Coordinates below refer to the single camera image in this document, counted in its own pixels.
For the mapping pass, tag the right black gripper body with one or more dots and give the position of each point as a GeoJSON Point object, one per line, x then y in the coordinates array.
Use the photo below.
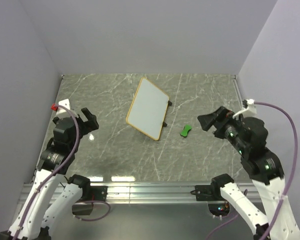
{"type": "Point", "coordinates": [230, 125]}

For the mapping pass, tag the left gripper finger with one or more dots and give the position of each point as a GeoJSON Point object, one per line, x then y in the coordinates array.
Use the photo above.
{"type": "Point", "coordinates": [89, 116]}
{"type": "Point", "coordinates": [92, 123]}

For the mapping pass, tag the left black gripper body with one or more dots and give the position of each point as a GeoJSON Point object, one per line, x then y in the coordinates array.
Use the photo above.
{"type": "Point", "coordinates": [83, 122]}

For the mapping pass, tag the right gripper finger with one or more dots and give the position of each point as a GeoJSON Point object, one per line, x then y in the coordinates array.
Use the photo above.
{"type": "Point", "coordinates": [217, 133]}
{"type": "Point", "coordinates": [206, 121]}

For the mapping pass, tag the green whiteboard eraser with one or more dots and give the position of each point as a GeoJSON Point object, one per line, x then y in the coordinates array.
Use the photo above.
{"type": "Point", "coordinates": [185, 131]}

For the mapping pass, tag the yellow framed whiteboard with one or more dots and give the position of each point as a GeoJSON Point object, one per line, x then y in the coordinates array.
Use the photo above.
{"type": "Point", "coordinates": [148, 109]}

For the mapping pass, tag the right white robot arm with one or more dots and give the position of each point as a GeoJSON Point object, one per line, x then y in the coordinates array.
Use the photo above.
{"type": "Point", "coordinates": [248, 135]}

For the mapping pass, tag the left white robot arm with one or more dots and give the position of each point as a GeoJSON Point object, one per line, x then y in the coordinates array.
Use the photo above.
{"type": "Point", "coordinates": [38, 217]}

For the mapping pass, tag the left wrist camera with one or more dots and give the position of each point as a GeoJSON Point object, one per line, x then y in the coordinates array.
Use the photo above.
{"type": "Point", "coordinates": [62, 109]}

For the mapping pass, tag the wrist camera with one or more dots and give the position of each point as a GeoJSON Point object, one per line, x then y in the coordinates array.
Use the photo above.
{"type": "Point", "coordinates": [248, 109]}
{"type": "Point", "coordinates": [62, 109]}

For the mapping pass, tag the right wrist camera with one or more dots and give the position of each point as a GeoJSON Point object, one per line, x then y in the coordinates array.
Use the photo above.
{"type": "Point", "coordinates": [248, 109]}

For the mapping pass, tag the aluminium right side rail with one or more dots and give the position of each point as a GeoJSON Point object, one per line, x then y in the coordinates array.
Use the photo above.
{"type": "Point", "coordinates": [237, 90]}

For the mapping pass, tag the aluminium rail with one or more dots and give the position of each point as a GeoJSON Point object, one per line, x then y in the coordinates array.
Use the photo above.
{"type": "Point", "coordinates": [147, 192]}
{"type": "Point", "coordinates": [237, 90]}

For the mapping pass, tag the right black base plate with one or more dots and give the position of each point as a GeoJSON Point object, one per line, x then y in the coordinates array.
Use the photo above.
{"type": "Point", "coordinates": [205, 193]}

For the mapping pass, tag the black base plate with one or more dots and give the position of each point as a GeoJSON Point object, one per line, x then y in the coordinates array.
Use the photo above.
{"type": "Point", "coordinates": [205, 193]}
{"type": "Point", "coordinates": [95, 193]}

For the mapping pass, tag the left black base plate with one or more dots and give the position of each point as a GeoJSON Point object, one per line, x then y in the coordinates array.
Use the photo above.
{"type": "Point", "coordinates": [95, 193]}

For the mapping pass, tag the aluminium front rail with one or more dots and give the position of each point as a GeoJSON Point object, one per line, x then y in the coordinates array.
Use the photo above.
{"type": "Point", "coordinates": [147, 192]}

